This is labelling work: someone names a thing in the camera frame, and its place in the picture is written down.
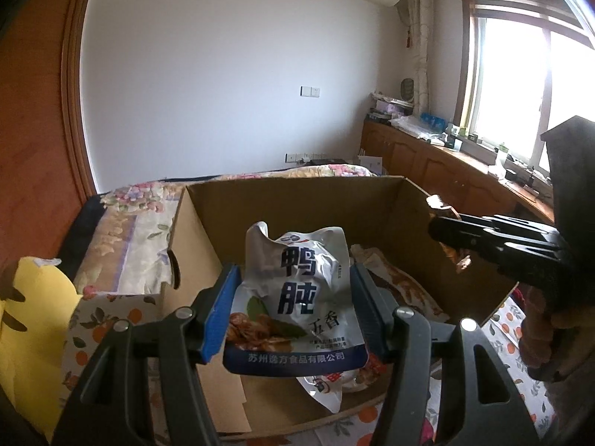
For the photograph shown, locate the pink boxes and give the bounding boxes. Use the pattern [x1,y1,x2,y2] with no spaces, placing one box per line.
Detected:
[367,93,414,124]

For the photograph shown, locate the wooden cabinet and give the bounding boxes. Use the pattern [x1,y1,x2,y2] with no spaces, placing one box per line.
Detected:
[360,118,559,224]

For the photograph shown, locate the brown cardboard box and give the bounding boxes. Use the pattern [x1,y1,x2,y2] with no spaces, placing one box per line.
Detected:
[160,175,519,435]

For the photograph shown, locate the yellow plush toy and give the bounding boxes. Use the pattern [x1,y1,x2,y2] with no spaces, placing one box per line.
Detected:
[0,255,84,442]

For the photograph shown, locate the patterned curtain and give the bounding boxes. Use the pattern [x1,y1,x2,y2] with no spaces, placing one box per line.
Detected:
[404,0,442,117]

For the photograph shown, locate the wooden slatted wardrobe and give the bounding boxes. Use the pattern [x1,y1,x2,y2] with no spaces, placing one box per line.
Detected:
[0,0,100,261]

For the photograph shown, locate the white plastic bag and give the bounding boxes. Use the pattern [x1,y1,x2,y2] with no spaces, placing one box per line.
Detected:
[388,114,447,142]

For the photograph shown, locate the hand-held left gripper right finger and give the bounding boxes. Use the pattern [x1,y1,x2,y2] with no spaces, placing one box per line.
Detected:
[350,262,542,446]

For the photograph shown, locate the white packet with red label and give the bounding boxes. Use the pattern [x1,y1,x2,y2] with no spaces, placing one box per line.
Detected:
[297,362,389,413]

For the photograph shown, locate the white paper bag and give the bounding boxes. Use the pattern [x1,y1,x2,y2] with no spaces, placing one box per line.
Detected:
[358,153,384,175]

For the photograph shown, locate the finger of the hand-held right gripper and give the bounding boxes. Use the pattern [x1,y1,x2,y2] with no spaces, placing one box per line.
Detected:
[427,195,565,243]
[428,227,572,284]

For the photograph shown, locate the person's right hand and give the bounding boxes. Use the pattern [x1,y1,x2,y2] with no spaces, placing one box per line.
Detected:
[521,288,595,382]

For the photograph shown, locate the wooden frame window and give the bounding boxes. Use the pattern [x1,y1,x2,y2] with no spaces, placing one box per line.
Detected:
[458,0,595,182]

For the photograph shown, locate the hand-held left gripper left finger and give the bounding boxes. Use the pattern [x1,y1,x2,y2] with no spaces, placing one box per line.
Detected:
[51,264,242,446]

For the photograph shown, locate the white packet with blue band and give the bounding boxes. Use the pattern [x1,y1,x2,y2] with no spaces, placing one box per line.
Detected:
[222,222,370,377]

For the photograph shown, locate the orange fruit print tablecloth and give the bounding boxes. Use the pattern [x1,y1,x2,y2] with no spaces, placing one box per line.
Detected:
[58,288,563,446]

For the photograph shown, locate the dark blue blanket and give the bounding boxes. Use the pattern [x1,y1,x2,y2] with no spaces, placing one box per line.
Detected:
[56,193,105,279]

